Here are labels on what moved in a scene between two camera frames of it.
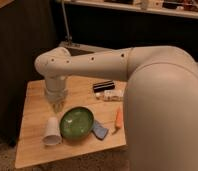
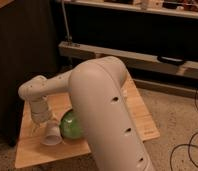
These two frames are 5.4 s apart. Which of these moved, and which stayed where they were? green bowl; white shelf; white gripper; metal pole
Moved: white gripper
Stayed: white shelf; metal pole; green bowl
